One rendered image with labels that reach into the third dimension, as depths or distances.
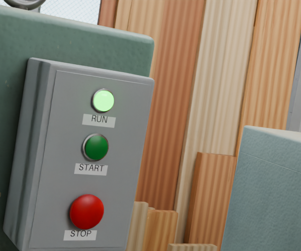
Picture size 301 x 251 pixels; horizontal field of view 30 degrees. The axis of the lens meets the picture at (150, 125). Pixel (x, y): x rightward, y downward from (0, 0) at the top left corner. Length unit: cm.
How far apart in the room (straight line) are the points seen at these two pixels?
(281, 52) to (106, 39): 183
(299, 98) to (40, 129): 225
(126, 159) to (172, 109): 160
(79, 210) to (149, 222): 150
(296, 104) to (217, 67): 62
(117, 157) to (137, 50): 12
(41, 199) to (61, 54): 14
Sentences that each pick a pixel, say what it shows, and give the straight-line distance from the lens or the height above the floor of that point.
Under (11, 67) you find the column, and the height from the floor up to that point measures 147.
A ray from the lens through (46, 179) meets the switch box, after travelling 47.
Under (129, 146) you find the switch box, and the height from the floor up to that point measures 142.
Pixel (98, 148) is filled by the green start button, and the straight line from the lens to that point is 48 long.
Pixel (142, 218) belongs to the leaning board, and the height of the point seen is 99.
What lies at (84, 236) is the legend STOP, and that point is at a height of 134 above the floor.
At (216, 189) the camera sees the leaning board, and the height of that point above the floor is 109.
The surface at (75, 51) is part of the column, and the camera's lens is 53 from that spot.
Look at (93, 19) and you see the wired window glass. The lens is 214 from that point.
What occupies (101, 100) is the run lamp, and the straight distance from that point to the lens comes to 47.
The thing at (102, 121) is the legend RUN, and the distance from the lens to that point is 48.
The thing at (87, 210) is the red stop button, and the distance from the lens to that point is 48.
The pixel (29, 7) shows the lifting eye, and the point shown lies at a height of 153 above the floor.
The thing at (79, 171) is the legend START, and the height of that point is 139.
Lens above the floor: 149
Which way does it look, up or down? 6 degrees down
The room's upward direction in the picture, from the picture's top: 10 degrees clockwise
